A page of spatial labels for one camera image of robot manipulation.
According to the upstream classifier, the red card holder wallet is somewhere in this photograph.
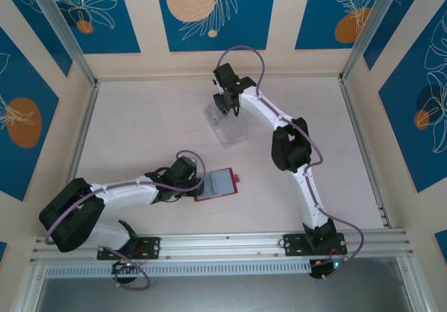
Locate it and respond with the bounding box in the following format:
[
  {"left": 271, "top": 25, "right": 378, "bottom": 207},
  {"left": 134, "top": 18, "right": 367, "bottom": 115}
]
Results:
[{"left": 193, "top": 167, "right": 242, "bottom": 202}]

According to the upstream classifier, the clear acrylic card stand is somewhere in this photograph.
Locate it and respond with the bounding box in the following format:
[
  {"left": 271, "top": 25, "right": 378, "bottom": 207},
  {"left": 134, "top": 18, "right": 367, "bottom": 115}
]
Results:
[{"left": 204, "top": 101, "right": 249, "bottom": 149}]

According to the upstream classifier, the aluminium mounting rail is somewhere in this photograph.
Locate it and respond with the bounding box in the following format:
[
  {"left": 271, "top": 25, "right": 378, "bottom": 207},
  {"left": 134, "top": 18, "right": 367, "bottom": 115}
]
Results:
[{"left": 29, "top": 228, "right": 415, "bottom": 263}]

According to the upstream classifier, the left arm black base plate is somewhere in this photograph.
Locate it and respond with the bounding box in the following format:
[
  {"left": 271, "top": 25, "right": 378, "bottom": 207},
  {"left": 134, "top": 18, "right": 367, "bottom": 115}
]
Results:
[{"left": 96, "top": 237, "right": 161, "bottom": 260}]

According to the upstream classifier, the grey slotted cable duct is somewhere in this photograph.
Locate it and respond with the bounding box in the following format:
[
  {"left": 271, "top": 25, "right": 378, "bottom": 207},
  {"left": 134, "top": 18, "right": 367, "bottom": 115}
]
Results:
[{"left": 43, "top": 260, "right": 312, "bottom": 278}]

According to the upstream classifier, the aluminium table side rail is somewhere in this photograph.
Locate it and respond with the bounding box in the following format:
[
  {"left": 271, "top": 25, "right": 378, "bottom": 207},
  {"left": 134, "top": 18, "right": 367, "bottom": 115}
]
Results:
[
  {"left": 338, "top": 77, "right": 391, "bottom": 228},
  {"left": 51, "top": 81, "right": 101, "bottom": 236}
]

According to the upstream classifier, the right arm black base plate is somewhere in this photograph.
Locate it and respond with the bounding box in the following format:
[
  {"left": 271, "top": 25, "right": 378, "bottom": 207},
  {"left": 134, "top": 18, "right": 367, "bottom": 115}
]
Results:
[{"left": 281, "top": 233, "right": 349, "bottom": 257}]

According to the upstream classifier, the aluminium frame post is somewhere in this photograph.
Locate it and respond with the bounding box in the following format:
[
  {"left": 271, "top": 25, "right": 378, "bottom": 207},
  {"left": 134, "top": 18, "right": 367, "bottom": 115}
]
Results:
[
  {"left": 26, "top": 0, "right": 99, "bottom": 89},
  {"left": 339, "top": 0, "right": 409, "bottom": 82}
]

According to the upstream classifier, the aluminium frame leg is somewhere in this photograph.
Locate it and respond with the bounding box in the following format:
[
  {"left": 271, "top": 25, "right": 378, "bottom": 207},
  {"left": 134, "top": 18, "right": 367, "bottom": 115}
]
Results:
[
  {"left": 13, "top": 261, "right": 48, "bottom": 312},
  {"left": 396, "top": 255, "right": 433, "bottom": 312}
]

